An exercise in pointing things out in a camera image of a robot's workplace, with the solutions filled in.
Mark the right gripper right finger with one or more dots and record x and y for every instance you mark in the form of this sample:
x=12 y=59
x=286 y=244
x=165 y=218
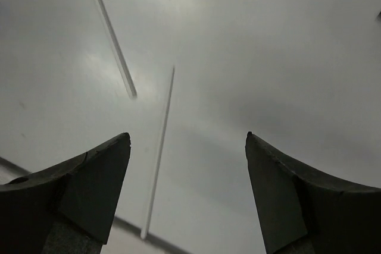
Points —
x=304 y=210

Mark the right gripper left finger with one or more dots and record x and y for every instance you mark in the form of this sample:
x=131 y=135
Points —
x=68 y=207

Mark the white chopstick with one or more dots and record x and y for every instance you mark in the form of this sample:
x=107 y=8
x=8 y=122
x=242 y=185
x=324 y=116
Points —
x=150 y=202
x=118 y=53

